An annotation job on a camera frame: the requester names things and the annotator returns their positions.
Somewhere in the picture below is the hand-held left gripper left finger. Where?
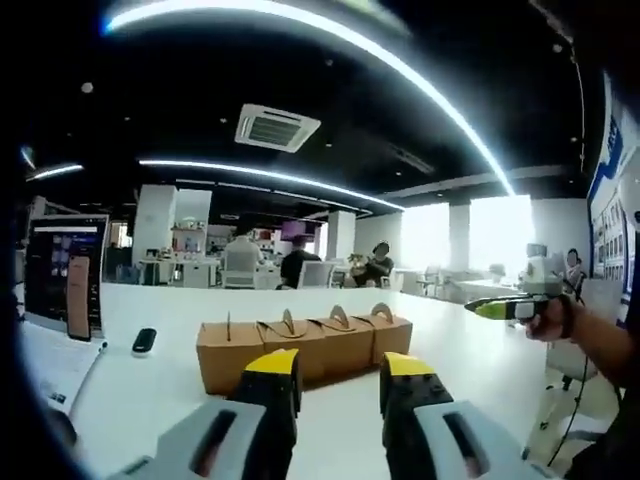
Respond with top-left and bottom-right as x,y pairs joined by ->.
119,348 -> 304,480

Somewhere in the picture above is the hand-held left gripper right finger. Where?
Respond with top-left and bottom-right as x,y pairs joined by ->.
378,352 -> 557,480

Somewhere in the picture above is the person's right hand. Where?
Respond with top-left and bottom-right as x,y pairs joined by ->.
523,294 -> 576,344

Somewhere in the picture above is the white office chair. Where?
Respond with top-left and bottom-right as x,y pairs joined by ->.
219,249 -> 261,290
297,260 -> 335,290
522,319 -> 621,461

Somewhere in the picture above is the small black device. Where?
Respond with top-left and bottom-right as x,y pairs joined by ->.
131,328 -> 158,359

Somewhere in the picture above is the person in black shirt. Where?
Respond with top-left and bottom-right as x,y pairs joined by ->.
564,389 -> 640,480

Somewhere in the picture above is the ceiling light strip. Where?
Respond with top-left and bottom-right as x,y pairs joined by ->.
102,0 -> 519,197
138,158 -> 406,211
24,163 -> 85,182

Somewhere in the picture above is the ceiling air conditioner vent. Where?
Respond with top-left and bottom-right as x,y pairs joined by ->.
234,103 -> 322,154

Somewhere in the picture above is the black cable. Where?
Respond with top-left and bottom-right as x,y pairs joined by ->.
543,277 -> 626,469

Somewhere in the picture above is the white cable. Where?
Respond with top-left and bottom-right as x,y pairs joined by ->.
68,341 -> 110,419

